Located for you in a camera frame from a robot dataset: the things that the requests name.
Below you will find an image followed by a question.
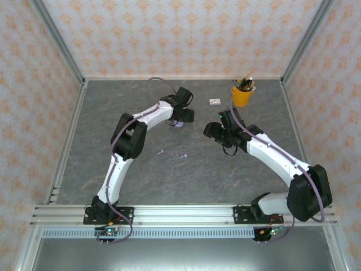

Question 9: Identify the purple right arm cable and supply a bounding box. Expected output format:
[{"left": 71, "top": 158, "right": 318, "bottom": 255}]
[{"left": 230, "top": 101, "right": 325, "bottom": 243}]

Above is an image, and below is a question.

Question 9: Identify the aluminium mounting rail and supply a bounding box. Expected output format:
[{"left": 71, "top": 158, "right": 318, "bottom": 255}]
[{"left": 29, "top": 203, "right": 338, "bottom": 228}]

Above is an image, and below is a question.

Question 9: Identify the slotted grey cable tray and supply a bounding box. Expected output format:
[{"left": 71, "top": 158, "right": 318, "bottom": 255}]
[{"left": 41, "top": 228, "right": 256, "bottom": 240}]

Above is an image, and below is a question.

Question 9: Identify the grey metal panel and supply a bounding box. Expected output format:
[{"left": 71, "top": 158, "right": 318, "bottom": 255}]
[{"left": 28, "top": 238, "right": 333, "bottom": 271}]

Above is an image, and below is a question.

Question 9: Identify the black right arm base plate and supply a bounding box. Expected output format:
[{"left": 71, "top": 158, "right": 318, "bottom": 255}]
[{"left": 232, "top": 205, "right": 283, "bottom": 225}]

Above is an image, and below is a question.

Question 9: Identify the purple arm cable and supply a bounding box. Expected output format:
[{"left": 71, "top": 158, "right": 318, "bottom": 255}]
[
  {"left": 230, "top": 101, "right": 325, "bottom": 243},
  {"left": 95, "top": 77, "right": 181, "bottom": 244}
]

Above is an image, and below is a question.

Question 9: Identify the aluminium table back rail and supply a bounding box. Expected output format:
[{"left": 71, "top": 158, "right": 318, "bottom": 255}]
[{"left": 83, "top": 76, "right": 284, "bottom": 82}]

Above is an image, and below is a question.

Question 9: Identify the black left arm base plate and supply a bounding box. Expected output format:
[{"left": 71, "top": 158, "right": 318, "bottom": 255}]
[{"left": 83, "top": 207, "right": 135, "bottom": 225}]

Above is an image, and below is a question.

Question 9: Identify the yellow metal bucket pen holder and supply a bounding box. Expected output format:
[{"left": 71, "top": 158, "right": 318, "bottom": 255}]
[{"left": 230, "top": 84, "right": 254, "bottom": 107}]

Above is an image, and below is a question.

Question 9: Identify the aluminium table side rail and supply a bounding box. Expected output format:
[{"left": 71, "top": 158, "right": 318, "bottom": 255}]
[
  {"left": 45, "top": 80, "right": 89, "bottom": 206},
  {"left": 280, "top": 78, "right": 323, "bottom": 204}
]

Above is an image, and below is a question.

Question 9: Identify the aluminium frame post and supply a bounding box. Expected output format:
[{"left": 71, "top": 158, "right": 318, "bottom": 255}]
[
  {"left": 280, "top": 0, "right": 336, "bottom": 87},
  {"left": 29, "top": 0, "right": 87, "bottom": 87}
]

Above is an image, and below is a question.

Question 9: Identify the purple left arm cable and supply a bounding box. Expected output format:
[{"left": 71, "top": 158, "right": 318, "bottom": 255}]
[{"left": 95, "top": 77, "right": 181, "bottom": 244}]

